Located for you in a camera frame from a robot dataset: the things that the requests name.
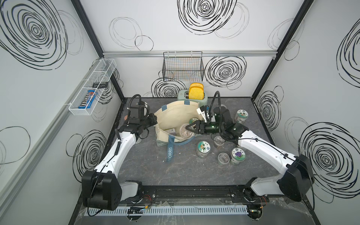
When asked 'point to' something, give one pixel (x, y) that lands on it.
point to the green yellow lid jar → (203, 148)
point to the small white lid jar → (237, 155)
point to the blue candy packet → (86, 99)
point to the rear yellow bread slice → (196, 84)
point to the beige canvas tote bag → (168, 120)
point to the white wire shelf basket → (103, 71)
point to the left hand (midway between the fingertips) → (155, 116)
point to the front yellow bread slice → (196, 93)
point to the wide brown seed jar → (184, 133)
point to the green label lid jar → (241, 116)
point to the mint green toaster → (183, 94)
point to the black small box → (104, 84)
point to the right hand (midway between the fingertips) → (189, 129)
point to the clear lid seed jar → (218, 142)
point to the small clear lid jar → (223, 158)
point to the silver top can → (171, 131)
